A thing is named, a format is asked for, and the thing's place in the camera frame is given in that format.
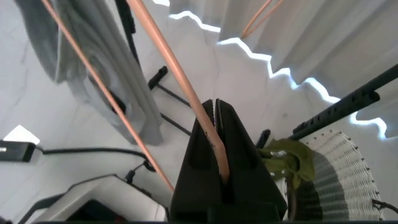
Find white laundry basket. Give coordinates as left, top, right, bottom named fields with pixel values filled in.
left=273, top=129, right=398, bottom=222

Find green garment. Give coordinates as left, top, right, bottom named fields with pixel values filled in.
left=257, top=138, right=317, bottom=190

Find black cable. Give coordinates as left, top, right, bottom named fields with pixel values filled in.
left=39, top=147, right=157, bottom=185

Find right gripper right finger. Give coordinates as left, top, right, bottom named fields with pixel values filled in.
left=215, top=98, right=287, bottom=222

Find pink clothes hanger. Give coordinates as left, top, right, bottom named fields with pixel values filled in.
left=41, top=0, right=231, bottom=193
left=241, top=0, right=285, bottom=40

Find black clothes rack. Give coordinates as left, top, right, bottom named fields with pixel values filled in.
left=114, top=0, right=398, bottom=149

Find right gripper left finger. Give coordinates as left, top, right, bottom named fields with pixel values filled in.
left=170, top=99, right=224, bottom=222

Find pale grey shorts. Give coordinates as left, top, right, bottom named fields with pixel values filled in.
left=14, top=0, right=165, bottom=146

